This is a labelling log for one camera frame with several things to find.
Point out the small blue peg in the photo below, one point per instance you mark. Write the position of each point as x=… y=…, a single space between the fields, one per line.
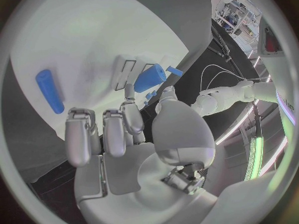
x=151 y=94
x=146 y=103

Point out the white task board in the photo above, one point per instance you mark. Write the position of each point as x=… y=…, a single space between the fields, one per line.
x=93 y=37

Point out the blue block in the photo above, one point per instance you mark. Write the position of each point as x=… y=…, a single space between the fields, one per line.
x=174 y=71

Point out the fat blue cylinder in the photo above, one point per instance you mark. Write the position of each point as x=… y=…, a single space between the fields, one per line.
x=149 y=78

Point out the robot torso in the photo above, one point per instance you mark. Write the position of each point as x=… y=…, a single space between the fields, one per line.
x=271 y=69

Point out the glowing light bar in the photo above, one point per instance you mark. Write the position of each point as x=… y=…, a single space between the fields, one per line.
x=255 y=153

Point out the long blue cylinder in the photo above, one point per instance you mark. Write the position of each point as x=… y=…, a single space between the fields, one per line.
x=49 y=91

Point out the workshop rack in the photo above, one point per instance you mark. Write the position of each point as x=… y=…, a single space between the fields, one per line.
x=233 y=16

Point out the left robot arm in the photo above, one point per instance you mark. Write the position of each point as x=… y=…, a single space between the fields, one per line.
x=226 y=97

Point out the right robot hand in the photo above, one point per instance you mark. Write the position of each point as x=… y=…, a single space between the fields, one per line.
x=130 y=181

